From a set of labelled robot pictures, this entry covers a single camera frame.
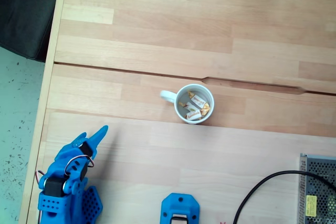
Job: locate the light wooden base board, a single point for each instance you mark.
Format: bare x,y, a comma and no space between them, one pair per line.
183,155

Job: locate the black fabric cushion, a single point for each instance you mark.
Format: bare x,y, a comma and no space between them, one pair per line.
23,11

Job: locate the perforated metal power supply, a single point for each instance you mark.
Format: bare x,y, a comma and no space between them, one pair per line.
319,182

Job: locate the wrapped caramel sweet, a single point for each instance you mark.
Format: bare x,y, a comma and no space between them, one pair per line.
197,100
193,115
190,107

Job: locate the white ceramic mug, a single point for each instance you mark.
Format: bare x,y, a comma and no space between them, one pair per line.
179,115

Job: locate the blue printed post mount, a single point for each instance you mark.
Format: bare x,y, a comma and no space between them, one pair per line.
168,205

